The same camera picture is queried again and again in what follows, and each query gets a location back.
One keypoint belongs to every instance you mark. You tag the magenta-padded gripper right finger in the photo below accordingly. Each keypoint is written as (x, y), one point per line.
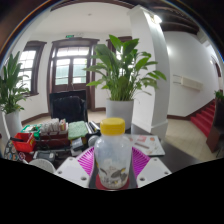
(153, 170)

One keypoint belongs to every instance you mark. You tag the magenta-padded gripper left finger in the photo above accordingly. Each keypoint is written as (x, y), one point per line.
(74, 170)

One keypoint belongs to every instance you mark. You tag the clear yellow-capped drink bottle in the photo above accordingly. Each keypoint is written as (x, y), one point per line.
(112, 156)

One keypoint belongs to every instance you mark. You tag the printed paper sheet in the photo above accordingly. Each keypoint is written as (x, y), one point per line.
(150, 145)

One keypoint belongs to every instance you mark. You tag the flat round red coaster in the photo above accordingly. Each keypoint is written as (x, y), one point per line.
(98, 185)

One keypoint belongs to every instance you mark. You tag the white mug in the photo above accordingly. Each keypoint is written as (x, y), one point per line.
(41, 165)

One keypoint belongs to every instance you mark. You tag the dark brown box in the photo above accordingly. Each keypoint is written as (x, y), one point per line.
(53, 139)

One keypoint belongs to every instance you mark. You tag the green cloth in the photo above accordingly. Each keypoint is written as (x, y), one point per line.
(78, 130)

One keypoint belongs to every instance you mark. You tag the group of small white containers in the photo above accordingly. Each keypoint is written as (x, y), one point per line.
(53, 126)

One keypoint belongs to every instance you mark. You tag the red plastic basket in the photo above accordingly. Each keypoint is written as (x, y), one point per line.
(24, 144)

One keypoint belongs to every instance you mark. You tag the green plastic tray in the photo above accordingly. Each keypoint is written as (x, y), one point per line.
(29, 128)

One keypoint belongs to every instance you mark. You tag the black office chair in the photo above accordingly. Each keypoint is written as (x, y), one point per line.
(68, 106)

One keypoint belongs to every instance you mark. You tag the dark wood glazed door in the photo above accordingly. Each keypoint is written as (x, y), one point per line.
(71, 70)

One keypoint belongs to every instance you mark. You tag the large leafy plant white pot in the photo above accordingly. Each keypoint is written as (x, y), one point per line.
(123, 73)

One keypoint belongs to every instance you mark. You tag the slim leafy plant white pot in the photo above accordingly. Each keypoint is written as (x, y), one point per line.
(11, 90)

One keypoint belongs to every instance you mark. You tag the dark wood framed window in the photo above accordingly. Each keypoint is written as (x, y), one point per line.
(28, 66)

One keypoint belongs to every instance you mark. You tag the green exit sign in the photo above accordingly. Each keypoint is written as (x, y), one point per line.
(69, 36)

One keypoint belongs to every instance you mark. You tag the white wall unit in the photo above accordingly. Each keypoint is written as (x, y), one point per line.
(191, 83)

